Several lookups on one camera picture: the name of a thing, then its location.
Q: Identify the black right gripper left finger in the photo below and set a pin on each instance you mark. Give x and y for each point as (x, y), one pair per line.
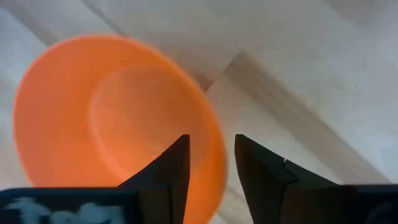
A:
(161, 186)

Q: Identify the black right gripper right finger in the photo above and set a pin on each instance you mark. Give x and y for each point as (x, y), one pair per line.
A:
(267, 186)

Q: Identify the orange plastic mini bowl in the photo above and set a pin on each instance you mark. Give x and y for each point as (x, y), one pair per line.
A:
(93, 118)

